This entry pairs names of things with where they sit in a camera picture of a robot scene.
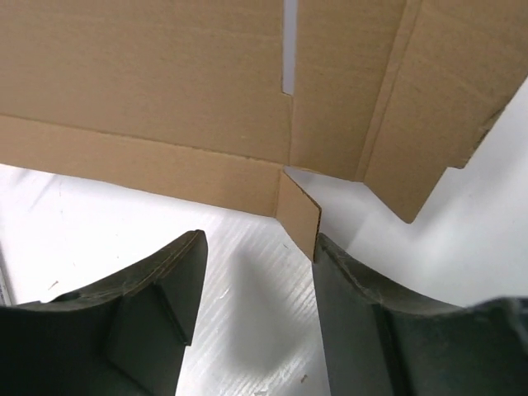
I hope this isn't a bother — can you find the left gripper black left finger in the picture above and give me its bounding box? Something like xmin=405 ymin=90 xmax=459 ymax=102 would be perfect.
xmin=1 ymin=230 xmax=207 ymax=395

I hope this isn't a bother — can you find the cardboard box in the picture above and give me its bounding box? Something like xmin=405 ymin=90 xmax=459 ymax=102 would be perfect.
xmin=1 ymin=1 xmax=527 ymax=257

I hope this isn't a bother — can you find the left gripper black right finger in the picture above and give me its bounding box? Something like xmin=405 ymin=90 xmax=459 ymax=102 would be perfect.
xmin=312 ymin=234 xmax=527 ymax=395

